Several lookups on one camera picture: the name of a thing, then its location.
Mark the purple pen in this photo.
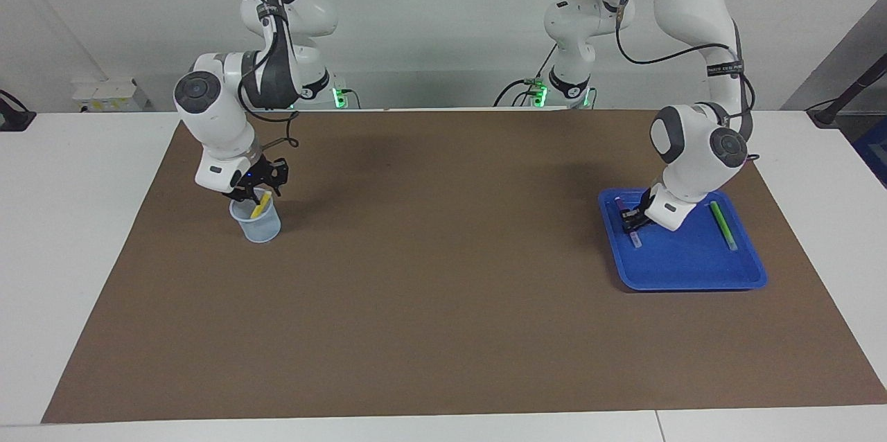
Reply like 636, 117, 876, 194
613, 196, 643, 249

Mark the green pen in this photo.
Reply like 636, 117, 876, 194
709, 201, 739, 251

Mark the blue plastic tray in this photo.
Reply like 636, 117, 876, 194
597, 187, 769, 292

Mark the translucent plastic cup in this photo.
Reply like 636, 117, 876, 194
229, 189, 282, 244

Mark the brown table mat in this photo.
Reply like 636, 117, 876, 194
42, 108, 887, 424

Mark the blue box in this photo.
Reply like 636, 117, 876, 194
854, 116, 887, 188

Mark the black stand pole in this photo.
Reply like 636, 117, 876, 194
807, 54, 887, 127

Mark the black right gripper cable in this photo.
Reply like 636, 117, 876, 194
215, 0, 300, 148

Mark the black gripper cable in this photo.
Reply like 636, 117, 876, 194
215, 0, 300, 148
589, 0, 759, 166

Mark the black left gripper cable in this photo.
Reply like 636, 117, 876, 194
589, 0, 759, 166

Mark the black left base cable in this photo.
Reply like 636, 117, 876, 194
493, 46, 559, 108

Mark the black clamp mount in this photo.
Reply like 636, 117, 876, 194
0, 90, 37, 132

